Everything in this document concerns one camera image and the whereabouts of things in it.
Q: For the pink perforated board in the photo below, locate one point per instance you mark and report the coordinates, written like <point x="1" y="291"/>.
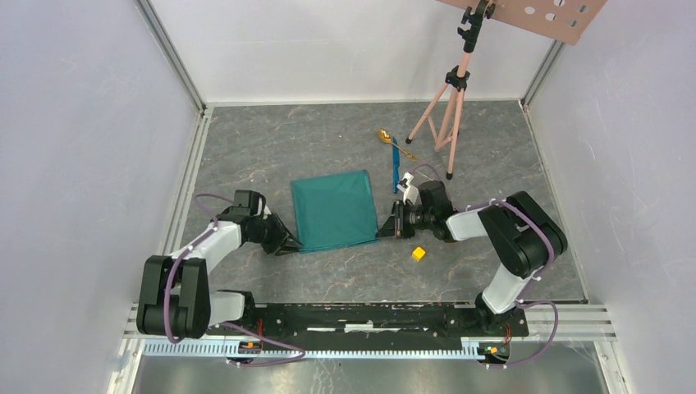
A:
<point x="563" y="21"/>

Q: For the teal cloth napkin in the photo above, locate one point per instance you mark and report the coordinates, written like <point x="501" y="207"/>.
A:
<point x="334" y="211"/>

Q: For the pink tripod stand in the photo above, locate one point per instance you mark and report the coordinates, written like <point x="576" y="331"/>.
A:
<point x="456" y="81"/>

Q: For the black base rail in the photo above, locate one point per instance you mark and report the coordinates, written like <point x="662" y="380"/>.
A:
<point x="373" y="329"/>

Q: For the gold metal spoon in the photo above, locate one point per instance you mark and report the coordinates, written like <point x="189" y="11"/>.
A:
<point x="386" y="138"/>

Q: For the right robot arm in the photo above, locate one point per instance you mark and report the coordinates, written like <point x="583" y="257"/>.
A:
<point x="522" y="234"/>

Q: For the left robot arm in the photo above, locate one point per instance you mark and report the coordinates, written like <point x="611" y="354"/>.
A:
<point x="176" y="300"/>

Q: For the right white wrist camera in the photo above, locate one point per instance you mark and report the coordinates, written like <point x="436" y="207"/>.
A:
<point x="409" y="191"/>

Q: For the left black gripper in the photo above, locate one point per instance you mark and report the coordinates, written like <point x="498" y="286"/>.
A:
<point x="289" y="243"/>

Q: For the yellow small cube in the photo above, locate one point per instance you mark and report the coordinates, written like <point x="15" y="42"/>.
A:
<point x="418" y="254"/>

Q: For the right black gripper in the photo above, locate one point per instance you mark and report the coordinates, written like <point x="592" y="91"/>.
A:
<point x="396" y="226"/>

